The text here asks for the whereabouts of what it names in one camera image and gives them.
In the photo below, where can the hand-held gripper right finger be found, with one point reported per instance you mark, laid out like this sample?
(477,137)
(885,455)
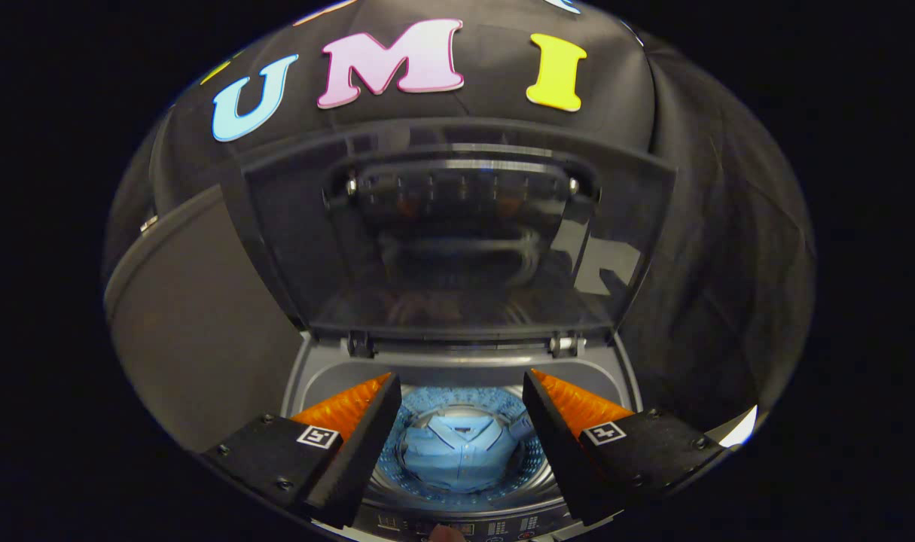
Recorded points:
(559,452)

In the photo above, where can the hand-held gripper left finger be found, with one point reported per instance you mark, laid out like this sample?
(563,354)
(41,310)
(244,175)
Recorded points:
(363,452)

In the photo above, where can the light blue polo shirt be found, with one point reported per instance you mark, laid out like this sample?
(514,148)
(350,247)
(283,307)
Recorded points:
(457,452)

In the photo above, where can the grey washing machine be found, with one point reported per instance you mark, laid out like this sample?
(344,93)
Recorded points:
(465,369)

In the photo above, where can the dark glass washing machine lid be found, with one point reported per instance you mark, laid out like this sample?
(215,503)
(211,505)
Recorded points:
(457,248)

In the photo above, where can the grey cabinet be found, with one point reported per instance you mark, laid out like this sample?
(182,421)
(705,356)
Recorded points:
(193,331)

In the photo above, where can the silver clip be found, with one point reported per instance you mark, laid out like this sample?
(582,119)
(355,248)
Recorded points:
(149,223)

